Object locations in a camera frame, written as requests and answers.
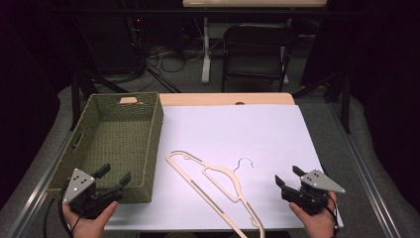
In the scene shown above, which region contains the person's left hand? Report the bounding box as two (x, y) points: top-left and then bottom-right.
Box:
(61, 200), (120, 238)

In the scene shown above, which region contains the person's right hand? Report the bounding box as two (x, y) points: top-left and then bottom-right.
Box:
(288, 191), (340, 238)

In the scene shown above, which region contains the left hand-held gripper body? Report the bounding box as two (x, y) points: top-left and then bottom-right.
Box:
(61, 168), (124, 220)

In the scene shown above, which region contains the black metal frame post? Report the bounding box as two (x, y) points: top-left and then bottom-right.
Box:
(341, 62), (352, 135)

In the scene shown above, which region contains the white table leg stand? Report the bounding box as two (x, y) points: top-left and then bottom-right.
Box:
(201, 17), (212, 85)

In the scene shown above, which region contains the black folding chair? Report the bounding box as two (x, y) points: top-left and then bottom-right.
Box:
(221, 23), (295, 93)

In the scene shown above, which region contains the green woven basket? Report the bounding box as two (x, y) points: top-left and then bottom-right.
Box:
(46, 91), (164, 204)

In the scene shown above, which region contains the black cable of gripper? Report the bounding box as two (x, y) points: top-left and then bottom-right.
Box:
(325, 192), (341, 237)
(43, 184), (83, 238)

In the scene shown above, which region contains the bundle of floor cables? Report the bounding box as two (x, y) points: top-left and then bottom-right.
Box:
(128, 16), (206, 93)

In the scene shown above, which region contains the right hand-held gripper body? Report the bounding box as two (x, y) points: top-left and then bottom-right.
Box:
(280, 169), (347, 216)

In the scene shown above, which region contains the light wooden table top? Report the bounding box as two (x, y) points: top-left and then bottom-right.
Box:
(158, 92), (296, 107)

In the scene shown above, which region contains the white paper sheet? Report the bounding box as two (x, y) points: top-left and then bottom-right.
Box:
(104, 104), (345, 232)

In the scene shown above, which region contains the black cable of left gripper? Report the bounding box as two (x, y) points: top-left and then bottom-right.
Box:
(43, 184), (83, 238)

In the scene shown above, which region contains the beige wooden clothes hanger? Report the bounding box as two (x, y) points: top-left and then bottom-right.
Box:
(164, 150), (266, 238)

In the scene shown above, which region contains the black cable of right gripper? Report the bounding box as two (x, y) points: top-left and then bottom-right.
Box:
(325, 192), (341, 237)

